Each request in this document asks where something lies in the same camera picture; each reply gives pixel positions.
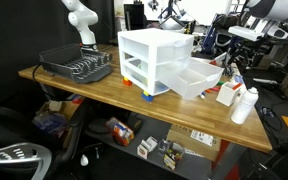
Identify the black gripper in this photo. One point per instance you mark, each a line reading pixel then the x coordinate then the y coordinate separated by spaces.
pixel 244 48

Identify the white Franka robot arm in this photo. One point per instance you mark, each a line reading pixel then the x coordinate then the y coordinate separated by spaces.
pixel 84 20

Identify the brown cardboard box with label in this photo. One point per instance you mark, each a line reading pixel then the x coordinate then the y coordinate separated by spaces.
pixel 190 141

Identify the small white and red box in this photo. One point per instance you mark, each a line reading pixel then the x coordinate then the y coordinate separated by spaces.
pixel 145 148

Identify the colourful product box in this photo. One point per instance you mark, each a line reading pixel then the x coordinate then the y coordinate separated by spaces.
pixel 121 131

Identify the open cardboard box of clutter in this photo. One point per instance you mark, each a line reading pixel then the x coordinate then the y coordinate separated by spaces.
pixel 55 108

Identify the blue tape pieces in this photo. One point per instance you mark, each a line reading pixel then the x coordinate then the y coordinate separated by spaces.
pixel 239 78

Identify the green marker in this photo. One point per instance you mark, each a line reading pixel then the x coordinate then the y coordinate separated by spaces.
pixel 220 83

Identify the translucent white pulled-out drawer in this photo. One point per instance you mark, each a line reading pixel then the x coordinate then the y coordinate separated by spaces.
pixel 199 71

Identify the pink marker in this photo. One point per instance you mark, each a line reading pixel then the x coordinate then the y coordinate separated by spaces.
pixel 212 90

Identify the white spray bottle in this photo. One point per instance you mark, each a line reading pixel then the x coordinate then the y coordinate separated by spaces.
pixel 244 106

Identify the white and blue marker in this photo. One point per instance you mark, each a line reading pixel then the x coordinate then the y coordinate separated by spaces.
pixel 202 96

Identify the white plastic drawer cabinet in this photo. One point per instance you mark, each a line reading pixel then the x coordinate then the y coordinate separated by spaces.
pixel 150 38

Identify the blue and yellow toy block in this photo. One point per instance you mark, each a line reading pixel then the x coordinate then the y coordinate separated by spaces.
pixel 147 97

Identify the black computer monitor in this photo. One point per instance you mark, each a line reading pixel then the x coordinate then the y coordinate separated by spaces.
pixel 134 16

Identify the red table leg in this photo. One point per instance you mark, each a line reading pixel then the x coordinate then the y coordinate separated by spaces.
pixel 227 163

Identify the orange toy block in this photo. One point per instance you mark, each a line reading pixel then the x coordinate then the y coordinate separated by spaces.
pixel 127 81

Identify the grey lower table shelf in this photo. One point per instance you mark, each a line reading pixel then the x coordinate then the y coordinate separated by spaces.
pixel 154 130

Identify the clear container of small items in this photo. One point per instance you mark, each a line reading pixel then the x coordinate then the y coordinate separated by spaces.
pixel 172 153

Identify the dark grey dish rack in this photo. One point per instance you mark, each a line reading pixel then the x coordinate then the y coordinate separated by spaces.
pixel 70 63

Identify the small white floor object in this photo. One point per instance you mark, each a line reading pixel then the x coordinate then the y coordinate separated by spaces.
pixel 84 160

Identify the blue plastic bag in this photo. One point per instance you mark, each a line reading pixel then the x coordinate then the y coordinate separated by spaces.
pixel 50 122

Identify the black and grey office chair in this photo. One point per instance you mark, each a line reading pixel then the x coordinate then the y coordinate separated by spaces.
pixel 14 156

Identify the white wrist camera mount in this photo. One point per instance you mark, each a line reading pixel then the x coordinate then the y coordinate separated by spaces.
pixel 245 33

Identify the blue frame stand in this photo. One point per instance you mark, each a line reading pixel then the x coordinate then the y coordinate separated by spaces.
pixel 210 35

